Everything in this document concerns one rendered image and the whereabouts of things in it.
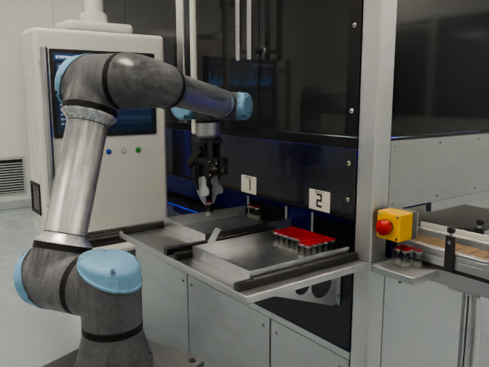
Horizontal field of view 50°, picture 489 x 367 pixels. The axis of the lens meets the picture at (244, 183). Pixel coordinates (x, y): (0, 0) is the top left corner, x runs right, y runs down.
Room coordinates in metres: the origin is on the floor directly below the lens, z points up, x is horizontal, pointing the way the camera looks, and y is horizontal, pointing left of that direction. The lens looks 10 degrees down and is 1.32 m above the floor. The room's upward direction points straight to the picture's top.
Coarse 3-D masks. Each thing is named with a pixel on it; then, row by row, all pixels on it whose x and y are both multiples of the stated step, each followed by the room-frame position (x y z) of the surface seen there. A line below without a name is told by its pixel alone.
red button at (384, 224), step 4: (380, 220) 1.27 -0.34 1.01; (384, 220) 1.27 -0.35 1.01; (376, 224) 1.28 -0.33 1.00; (380, 224) 1.26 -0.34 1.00; (384, 224) 1.26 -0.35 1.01; (388, 224) 1.26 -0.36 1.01; (376, 228) 1.27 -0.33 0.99; (380, 228) 1.26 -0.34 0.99; (384, 228) 1.25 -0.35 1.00; (388, 228) 1.25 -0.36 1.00; (380, 232) 1.26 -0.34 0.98; (384, 232) 1.26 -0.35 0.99; (388, 232) 1.26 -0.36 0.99
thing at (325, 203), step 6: (312, 192) 1.51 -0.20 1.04; (318, 192) 1.49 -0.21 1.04; (324, 192) 1.47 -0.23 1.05; (312, 198) 1.51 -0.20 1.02; (318, 198) 1.49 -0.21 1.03; (324, 198) 1.47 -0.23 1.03; (312, 204) 1.51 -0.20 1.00; (318, 204) 1.49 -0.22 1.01; (324, 204) 1.47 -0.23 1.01; (324, 210) 1.47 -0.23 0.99
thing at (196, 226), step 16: (224, 208) 1.85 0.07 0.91; (240, 208) 1.89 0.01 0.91; (176, 224) 1.64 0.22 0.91; (192, 224) 1.75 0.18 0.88; (208, 224) 1.75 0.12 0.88; (224, 224) 1.75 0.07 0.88; (240, 224) 1.75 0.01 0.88; (256, 224) 1.62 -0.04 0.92; (272, 224) 1.65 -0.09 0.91; (288, 224) 1.70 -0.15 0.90
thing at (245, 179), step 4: (244, 176) 1.78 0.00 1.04; (248, 176) 1.76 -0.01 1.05; (252, 176) 1.74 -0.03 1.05; (244, 180) 1.78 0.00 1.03; (248, 180) 1.76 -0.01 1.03; (252, 180) 1.74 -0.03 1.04; (256, 180) 1.72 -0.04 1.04; (244, 184) 1.78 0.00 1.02; (248, 184) 1.76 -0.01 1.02; (252, 184) 1.74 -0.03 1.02; (244, 188) 1.78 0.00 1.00; (248, 188) 1.76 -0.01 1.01; (252, 188) 1.74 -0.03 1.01; (248, 192) 1.76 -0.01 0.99; (252, 192) 1.74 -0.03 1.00
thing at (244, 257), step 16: (224, 240) 1.44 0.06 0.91; (240, 240) 1.47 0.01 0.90; (256, 240) 1.51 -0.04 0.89; (272, 240) 1.55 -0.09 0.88; (208, 256) 1.32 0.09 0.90; (224, 256) 1.39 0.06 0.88; (240, 256) 1.39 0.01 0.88; (256, 256) 1.39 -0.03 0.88; (272, 256) 1.39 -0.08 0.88; (288, 256) 1.39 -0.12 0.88; (320, 256) 1.31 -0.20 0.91; (224, 272) 1.26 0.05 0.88; (240, 272) 1.20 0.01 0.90; (256, 272) 1.18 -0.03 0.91
